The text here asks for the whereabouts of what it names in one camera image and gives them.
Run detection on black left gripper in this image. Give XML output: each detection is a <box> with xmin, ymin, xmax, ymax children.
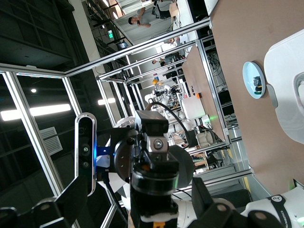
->
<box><xmin>96</xmin><ymin>110</ymin><xmax>194</xmax><ymax>189</ymax></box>

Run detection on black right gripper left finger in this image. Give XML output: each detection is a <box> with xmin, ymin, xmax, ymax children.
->
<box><xmin>0</xmin><ymin>175</ymin><xmax>89</xmax><ymax>228</ymax></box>

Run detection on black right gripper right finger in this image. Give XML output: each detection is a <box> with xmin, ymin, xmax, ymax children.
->
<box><xmin>187</xmin><ymin>177</ymin><xmax>287</xmax><ymax>228</ymax></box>

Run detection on white square box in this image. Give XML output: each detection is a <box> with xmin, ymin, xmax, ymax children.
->
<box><xmin>181</xmin><ymin>96</ymin><xmax>206</xmax><ymax>121</ymax></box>

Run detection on white vent grille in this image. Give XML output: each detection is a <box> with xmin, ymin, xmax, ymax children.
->
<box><xmin>39</xmin><ymin>126</ymin><xmax>64</xmax><ymax>156</ymax></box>

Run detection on brown neighbouring table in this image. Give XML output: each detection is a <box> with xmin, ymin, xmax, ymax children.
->
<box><xmin>181</xmin><ymin>45</ymin><xmax>227</xmax><ymax>141</ymax></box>

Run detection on long ceiling light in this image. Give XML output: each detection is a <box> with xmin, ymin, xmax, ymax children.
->
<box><xmin>0</xmin><ymin>104</ymin><xmax>72</xmax><ymax>122</ymax></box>

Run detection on light blue round plate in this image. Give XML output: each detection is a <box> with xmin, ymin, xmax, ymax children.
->
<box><xmin>242</xmin><ymin>61</ymin><xmax>266</xmax><ymax>99</ymax></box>

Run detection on person in grey shirt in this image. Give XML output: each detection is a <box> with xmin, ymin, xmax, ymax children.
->
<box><xmin>128</xmin><ymin>6</ymin><xmax>174</xmax><ymax>29</ymax></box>

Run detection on brown cardboard box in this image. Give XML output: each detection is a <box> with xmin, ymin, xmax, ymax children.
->
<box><xmin>169</xmin><ymin>1</ymin><xmax>180</xmax><ymax>18</ymax></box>

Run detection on white lunch box grey clips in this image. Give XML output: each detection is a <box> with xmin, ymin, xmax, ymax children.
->
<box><xmin>263</xmin><ymin>28</ymin><xmax>304</xmax><ymax>145</ymax></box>

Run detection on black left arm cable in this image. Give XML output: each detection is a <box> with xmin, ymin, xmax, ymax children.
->
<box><xmin>147</xmin><ymin>101</ymin><xmax>192</xmax><ymax>149</ymax></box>

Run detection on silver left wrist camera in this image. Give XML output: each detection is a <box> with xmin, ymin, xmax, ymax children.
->
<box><xmin>74</xmin><ymin>112</ymin><xmax>98</xmax><ymax>198</ymax></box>

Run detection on aluminium extrusion frame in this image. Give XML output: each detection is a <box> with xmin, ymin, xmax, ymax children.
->
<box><xmin>0</xmin><ymin>18</ymin><xmax>254</xmax><ymax>228</ymax></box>

